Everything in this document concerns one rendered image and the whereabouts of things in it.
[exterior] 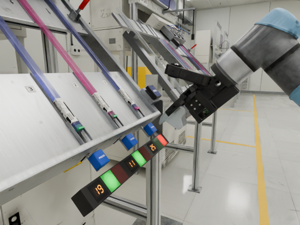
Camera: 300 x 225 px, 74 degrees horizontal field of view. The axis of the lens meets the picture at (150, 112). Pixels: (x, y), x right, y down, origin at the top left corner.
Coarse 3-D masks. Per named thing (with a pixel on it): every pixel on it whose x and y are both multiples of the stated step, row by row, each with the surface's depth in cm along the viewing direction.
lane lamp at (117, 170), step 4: (112, 168) 40; (116, 168) 41; (120, 168) 42; (112, 172) 40; (116, 172) 40; (120, 172) 41; (124, 172) 42; (116, 176) 40; (120, 176) 40; (124, 176) 41; (128, 176) 42; (120, 180) 40; (124, 180) 40
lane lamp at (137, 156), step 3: (135, 153) 48; (138, 153) 49; (135, 156) 47; (138, 156) 48; (141, 156) 49; (135, 159) 47; (138, 159) 47; (141, 159) 48; (144, 159) 49; (138, 162) 47; (141, 162) 47; (144, 162) 48; (141, 165) 47
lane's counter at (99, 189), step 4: (96, 180) 36; (92, 184) 35; (96, 184) 36; (100, 184) 36; (88, 188) 34; (92, 188) 35; (96, 188) 35; (100, 188) 36; (104, 188) 36; (92, 192) 34; (96, 192) 35; (100, 192) 35; (104, 192) 36; (108, 192) 36; (96, 196) 34; (100, 196) 35; (104, 196) 35; (96, 200) 34; (100, 200) 34
